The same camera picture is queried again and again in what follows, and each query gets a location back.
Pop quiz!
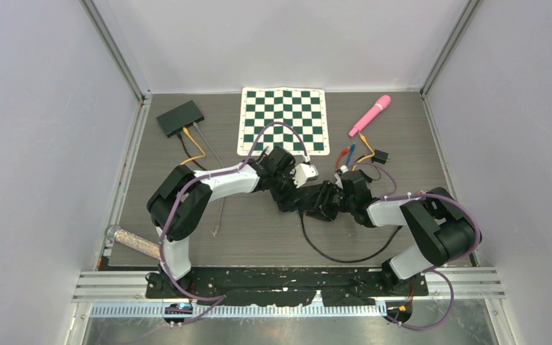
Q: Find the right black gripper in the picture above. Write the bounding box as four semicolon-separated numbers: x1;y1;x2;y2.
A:
300;180;356;222

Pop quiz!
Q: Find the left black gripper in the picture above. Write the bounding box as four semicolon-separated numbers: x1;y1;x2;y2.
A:
270;165;307;212

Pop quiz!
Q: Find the black ethernet cable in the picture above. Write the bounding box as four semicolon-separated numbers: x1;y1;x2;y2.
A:
298;210;403;265

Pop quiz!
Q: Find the black power adapter with cord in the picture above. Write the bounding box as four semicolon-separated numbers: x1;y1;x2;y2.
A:
356;149;389;183

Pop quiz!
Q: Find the yellow ethernet cable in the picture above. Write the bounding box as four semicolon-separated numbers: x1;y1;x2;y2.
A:
350;133;376;171

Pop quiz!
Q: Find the ribbed black network switch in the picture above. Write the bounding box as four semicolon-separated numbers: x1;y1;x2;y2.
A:
282;185;321;211

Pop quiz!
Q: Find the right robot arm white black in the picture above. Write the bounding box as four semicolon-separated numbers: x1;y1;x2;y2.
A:
298;171;482;295

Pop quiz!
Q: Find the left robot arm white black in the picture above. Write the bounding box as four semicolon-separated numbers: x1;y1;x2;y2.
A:
147;147;318;298

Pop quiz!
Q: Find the green white chessboard mat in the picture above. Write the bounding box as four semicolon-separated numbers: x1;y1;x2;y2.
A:
236;87;331;156

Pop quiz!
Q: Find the pink cylindrical device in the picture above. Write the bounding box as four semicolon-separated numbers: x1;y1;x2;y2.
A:
348;95;392;137

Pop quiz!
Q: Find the glitter filled clear tube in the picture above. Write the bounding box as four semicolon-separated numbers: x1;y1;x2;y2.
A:
106;225;160;260

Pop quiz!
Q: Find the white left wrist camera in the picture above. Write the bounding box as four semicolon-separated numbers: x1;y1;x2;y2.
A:
293;162;319;188

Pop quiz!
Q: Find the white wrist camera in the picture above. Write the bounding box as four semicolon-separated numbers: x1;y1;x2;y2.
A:
334;170;343;188
293;162;319;188

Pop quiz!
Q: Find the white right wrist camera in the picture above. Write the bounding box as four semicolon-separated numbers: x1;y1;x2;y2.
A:
334;170;343;188

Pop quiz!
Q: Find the yellow cable at flat switch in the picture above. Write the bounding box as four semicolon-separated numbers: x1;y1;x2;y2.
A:
175;126;208;168

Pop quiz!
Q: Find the black cable at flat switch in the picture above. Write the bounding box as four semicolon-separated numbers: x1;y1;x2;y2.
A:
175;132;270;171

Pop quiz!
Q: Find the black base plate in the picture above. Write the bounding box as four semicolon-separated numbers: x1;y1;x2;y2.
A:
145;267;428;307

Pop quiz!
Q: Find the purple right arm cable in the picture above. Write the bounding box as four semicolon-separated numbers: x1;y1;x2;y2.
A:
359;162;482;332

